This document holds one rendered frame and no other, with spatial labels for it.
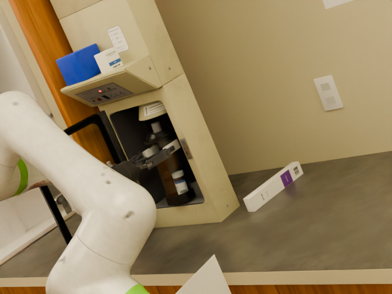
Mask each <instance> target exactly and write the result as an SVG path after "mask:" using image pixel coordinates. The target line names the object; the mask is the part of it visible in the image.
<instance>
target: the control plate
mask: <svg viewBox="0 0 392 294"><path fill-rule="evenodd" d="M108 88H110V89H108ZM99 90H101V92H99ZM120 92H122V93H121V94H120ZM115 93H117V95H115ZM132 94H134V93H132V92H130V91H129V90H127V89H124V88H123V87H121V86H119V85H117V84H115V83H113V82H112V83H109V84H106V85H103V86H99V87H96V88H94V89H90V90H87V91H84V92H81V93H78V94H75V95H76V96H78V97H80V98H82V99H84V100H86V101H89V102H91V103H93V104H95V105H97V104H100V103H104V102H108V101H110V100H114V99H118V98H121V97H124V96H128V95H132ZM104 95H105V96H107V97H109V98H110V99H105V98H103V97H102V96H104ZM110 95H113V96H111V97H110ZM98 98H100V99H102V100H101V101H99V100H98ZM92 100H95V101H92Z"/></svg>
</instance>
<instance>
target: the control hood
mask: <svg viewBox="0 0 392 294"><path fill-rule="evenodd" d="M112 82H113V83H115V84H117V85H119V86H121V87H122V88H124V89H127V90H129V91H130V92H132V93H134V94H131V95H128V96H124V97H121V98H118V99H114V100H110V101H107V102H104V103H100V104H97V105H95V104H93V103H91V102H89V101H86V100H84V99H82V98H80V97H78V96H76V95H75V94H78V93H81V92H84V91H87V90H90V89H94V88H97V87H99V86H103V85H106V84H109V83H112ZM161 86H162V84H161V82H160V79H159V77H158V75H157V72H156V70H155V67H154V66H153V63H152V60H151V58H150V56H145V57H142V58H139V59H136V60H133V61H130V62H128V63H125V64H123V65H122V66H120V67H118V68H116V69H114V70H112V71H110V72H106V73H103V74H102V73H100V74H98V75H96V76H94V77H92V78H90V79H88V80H85V81H83V82H79V83H76V84H74V85H71V86H66V87H64V88H62V89H61V90H60V91H61V92H62V93H63V94H65V95H67V96H69V97H71V98H74V99H76V100H78V101H80V102H82V103H84V104H86V105H88V106H90V107H96V106H99V105H102V104H106V103H109V102H113V101H116V100H120V99H123V98H126V97H130V96H133V95H137V94H140V93H143V92H147V91H150V90H154V89H158V88H159V87H161Z"/></svg>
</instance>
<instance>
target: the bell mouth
mask: <svg viewBox="0 0 392 294"><path fill-rule="evenodd" d="M166 113H167V111H166V109H165V106H164V104H163V103H162V102H161V101H158V100H157V101H153V102H150V103H146V104H143V105H140V106H139V121H145V120H149V119H152V118H155V117H158V116H161V115H163V114H166Z"/></svg>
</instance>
